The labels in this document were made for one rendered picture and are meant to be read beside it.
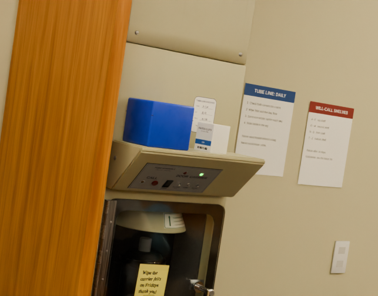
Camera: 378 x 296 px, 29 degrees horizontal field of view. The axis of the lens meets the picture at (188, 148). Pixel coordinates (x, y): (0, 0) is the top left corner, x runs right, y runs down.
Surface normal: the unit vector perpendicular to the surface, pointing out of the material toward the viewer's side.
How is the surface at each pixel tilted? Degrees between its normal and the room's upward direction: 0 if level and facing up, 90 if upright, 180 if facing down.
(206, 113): 90
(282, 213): 90
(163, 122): 90
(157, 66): 90
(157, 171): 135
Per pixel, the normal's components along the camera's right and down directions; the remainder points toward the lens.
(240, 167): 0.30, 0.79
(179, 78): 0.57, 0.13
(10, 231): -0.81, -0.09
